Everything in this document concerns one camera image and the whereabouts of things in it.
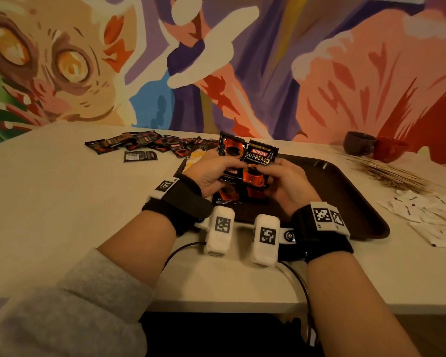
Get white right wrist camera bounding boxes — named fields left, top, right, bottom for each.
left=251, top=214, right=296, bottom=267

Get bundle of wooden stir sticks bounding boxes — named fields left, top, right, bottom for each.
left=340, top=151, right=436, bottom=195

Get dark brown ceramic cup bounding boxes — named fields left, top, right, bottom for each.
left=343, top=131, right=378, bottom=157

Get dark brown plastic tray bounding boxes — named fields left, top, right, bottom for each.
left=173, top=144, right=390, bottom=241

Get person's left hand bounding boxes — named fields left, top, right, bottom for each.
left=182, top=149, right=248, bottom=199

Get red ceramic cup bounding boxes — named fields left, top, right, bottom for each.
left=372, top=136, right=409, bottom=163

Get pile of black coffee packets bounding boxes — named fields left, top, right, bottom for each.
left=84, top=130, right=221, bottom=159

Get person's right forearm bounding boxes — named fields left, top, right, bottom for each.
left=306, top=250, right=423, bottom=357

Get black coffee packet gold label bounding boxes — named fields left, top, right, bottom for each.
left=242, top=139, right=279, bottom=191

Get black coffee packet orange cup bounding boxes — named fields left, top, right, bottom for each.
left=213, top=174, right=268, bottom=206

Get black right camera cable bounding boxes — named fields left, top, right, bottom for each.
left=278, top=260, right=317, bottom=347

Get grey sweatshirt sleeve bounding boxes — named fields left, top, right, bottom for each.
left=0, top=248, right=155, bottom=357

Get person's right hand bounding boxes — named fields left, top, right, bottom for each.
left=257, top=158, right=322, bottom=217

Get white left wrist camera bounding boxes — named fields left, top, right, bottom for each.
left=204, top=205, right=236, bottom=257

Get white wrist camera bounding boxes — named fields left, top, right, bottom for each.
left=251, top=214, right=296, bottom=267
left=204, top=205, right=236, bottom=257

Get yellow sachets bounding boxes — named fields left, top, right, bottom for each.
left=181, top=148, right=209, bottom=174

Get black camera cable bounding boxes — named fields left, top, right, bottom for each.
left=278, top=260, right=317, bottom=347
left=162, top=241, right=207, bottom=270

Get black left camera cable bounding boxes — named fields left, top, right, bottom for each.
left=162, top=241, right=207, bottom=270

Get single black coffee sachet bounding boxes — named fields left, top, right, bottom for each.
left=123, top=150, right=158, bottom=163

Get person's left forearm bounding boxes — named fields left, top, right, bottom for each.
left=97, top=210, right=177, bottom=289

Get pile of white sugar packets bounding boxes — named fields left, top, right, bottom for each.
left=376, top=189, right=446, bottom=250

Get black wrist strap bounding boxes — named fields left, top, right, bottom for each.
left=289, top=202, right=355, bottom=264
left=141, top=174, right=213, bottom=237

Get black right wrist strap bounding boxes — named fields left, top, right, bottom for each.
left=289, top=202, right=355, bottom=264

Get black coffee packet red cup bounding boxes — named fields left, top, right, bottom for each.
left=217, top=131, right=248, bottom=165

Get black left wrist strap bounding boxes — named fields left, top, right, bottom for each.
left=141, top=174, right=213, bottom=237

